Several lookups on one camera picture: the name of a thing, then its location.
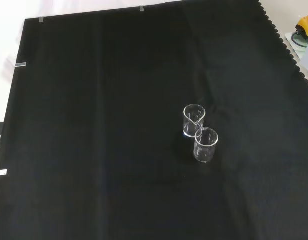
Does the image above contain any black bench cloth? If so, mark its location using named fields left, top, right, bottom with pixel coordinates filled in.
left=0, top=0, right=308, bottom=240

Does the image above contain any yellow stop button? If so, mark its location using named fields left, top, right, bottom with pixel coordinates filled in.
left=294, top=10, right=308, bottom=39

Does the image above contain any clear glass beaker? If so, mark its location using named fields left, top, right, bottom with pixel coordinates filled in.
left=193, top=126, right=219, bottom=164
left=183, top=103, right=206, bottom=139

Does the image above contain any black looped cable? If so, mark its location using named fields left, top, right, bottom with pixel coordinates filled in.
left=290, top=32, right=308, bottom=48

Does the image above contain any pale board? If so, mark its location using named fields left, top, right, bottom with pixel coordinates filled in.
left=283, top=31, right=308, bottom=91

